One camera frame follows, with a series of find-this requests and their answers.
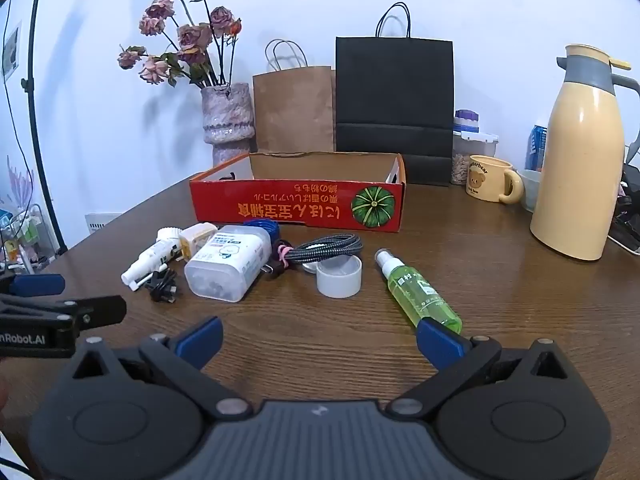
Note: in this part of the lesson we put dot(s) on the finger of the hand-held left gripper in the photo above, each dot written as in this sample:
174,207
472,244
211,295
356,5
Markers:
100,309
37,285

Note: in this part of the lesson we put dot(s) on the blue scalloped cap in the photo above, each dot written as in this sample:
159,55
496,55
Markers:
267,225

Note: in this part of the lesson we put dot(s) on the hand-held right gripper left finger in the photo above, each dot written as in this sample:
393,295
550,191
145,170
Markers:
201,342

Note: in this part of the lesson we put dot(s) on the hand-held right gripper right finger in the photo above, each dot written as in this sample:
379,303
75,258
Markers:
439,341

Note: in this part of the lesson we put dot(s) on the clear cotton bud box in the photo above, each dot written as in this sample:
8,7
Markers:
225,267

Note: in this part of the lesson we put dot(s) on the red cardboard box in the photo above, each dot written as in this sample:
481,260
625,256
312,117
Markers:
290,207

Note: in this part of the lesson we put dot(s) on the white and yellow charger plug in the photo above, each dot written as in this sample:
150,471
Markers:
192,245

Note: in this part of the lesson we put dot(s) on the mottled purple ceramic vase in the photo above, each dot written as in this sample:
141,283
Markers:
227,115

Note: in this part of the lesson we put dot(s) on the dried rose bouquet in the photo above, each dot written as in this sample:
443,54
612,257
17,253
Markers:
192,35

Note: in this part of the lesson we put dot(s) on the cream thermos jug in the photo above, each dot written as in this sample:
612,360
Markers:
575,160

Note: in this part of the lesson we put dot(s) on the small wall poster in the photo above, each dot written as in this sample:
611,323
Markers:
11,50

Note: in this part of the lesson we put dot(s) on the yellow bear mug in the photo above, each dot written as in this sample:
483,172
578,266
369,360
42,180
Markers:
487,180

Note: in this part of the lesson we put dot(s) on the black paper bag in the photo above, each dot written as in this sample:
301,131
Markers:
395,90

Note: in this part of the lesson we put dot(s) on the white ribbed cap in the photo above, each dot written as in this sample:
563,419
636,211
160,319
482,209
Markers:
167,234

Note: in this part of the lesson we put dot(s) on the brown paper bag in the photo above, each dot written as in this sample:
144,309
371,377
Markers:
292,110

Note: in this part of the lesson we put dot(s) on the white spray bottle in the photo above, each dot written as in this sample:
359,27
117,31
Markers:
150,260

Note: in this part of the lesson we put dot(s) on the white bowl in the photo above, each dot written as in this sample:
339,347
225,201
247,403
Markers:
530,190

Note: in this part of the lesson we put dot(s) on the clear container purple lid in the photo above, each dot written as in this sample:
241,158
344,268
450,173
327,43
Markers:
462,160

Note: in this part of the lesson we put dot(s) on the blue drink can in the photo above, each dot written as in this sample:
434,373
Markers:
536,147

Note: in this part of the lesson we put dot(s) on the white round lid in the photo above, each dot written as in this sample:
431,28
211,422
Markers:
340,282

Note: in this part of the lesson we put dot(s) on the green spray bottle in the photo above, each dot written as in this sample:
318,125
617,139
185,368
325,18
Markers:
420,295

